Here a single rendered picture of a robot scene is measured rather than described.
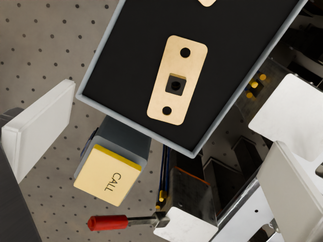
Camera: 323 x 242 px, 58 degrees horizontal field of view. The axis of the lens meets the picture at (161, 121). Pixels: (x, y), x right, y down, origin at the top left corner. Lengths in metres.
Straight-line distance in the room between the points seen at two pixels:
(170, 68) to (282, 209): 0.16
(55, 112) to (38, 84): 0.69
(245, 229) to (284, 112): 0.31
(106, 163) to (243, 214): 0.33
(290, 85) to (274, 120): 0.04
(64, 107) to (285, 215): 0.13
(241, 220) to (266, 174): 0.41
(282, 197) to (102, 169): 0.22
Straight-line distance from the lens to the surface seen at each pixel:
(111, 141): 0.34
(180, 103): 0.29
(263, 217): 0.60
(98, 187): 0.35
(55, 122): 0.17
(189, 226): 0.52
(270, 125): 0.37
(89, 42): 0.77
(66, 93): 0.17
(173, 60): 0.28
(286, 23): 0.29
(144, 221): 0.48
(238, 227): 0.61
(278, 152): 0.19
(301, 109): 0.38
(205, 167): 0.86
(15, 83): 0.88
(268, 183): 0.19
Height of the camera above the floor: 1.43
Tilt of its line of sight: 66 degrees down
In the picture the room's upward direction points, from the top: 173 degrees counter-clockwise
